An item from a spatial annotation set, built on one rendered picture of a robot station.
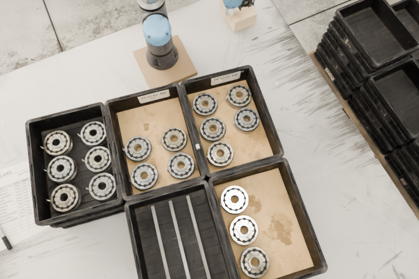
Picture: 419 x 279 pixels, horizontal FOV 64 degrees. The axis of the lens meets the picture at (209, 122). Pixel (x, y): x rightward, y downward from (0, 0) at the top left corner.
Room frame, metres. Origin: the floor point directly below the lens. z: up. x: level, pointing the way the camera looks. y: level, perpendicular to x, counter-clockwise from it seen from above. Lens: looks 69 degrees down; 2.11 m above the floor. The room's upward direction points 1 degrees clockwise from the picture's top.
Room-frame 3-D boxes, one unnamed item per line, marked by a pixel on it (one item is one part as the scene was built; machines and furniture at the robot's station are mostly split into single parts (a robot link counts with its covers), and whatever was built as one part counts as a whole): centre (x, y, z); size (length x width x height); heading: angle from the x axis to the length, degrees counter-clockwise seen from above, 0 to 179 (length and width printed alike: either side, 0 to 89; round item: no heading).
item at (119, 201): (0.30, 0.49, 0.92); 0.40 x 0.30 x 0.02; 17
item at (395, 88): (0.79, -1.09, 0.31); 0.40 x 0.30 x 0.34; 26
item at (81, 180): (0.30, 0.49, 0.87); 0.40 x 0.30 x 0.11; 17
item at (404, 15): (1.33, -1.27, 0.26); 0.40 x 0.30 x 0.23; 27
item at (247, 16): (1.11, -0.13, 0.76); 0.16 x 0.12 x 0.07; 26
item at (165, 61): (0.86, 0.23, 0.78); 0.15 x 0.15 x 0.10
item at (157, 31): (0.87, 0.23, 0.89); 0.13 x 0.12 x 0.14; 13
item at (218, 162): (0.35, -0.04, 0.86); 0.10 x 0.10 x 0.01
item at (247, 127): (0.49, -0.15, 0.86); 0.10 x 0.10 x 0.01
